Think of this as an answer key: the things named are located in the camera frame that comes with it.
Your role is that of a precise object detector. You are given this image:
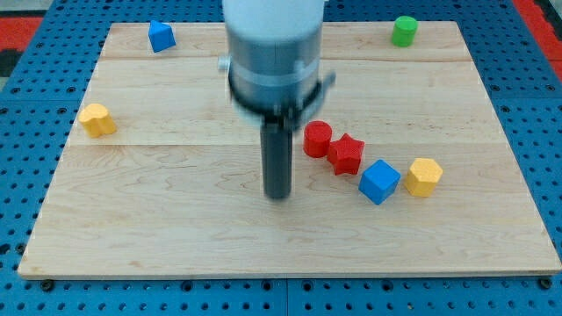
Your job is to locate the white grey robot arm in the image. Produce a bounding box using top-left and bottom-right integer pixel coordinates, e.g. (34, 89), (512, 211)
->
(220, 0), (335, 131)

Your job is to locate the red star block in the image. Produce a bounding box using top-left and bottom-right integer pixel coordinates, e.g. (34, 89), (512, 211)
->
(328, 133), (364, 176)

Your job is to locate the blue cube block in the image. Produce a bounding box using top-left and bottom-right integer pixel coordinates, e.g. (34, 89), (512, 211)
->
(358, 160), (400, 205)

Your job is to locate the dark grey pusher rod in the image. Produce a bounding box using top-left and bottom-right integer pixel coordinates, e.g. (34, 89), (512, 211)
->
(260, 117), (292, 199)

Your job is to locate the red cylinder block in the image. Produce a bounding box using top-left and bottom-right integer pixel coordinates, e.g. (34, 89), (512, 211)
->
(303, 120), (333, 158)

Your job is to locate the light wooden board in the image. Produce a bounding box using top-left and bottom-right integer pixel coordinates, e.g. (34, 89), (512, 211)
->
(18, 22), (561, 280)

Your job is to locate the yellow hexagon block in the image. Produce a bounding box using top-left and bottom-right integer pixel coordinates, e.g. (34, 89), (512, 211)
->
(404, 158), (443, 198)

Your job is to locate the blue triangular block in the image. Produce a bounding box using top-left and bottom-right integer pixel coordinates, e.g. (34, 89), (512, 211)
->
(148, 20), (176, 53)

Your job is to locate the green cylinder block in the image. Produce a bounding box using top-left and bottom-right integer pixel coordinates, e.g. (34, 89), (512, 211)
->
(391, 16), (418, 47)

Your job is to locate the yellow heart block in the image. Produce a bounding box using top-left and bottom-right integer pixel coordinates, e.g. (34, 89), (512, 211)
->
(78, 104), (117, 138)

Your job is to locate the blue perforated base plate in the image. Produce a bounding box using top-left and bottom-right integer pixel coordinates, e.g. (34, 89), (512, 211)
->
(1, 0), (561, 315)

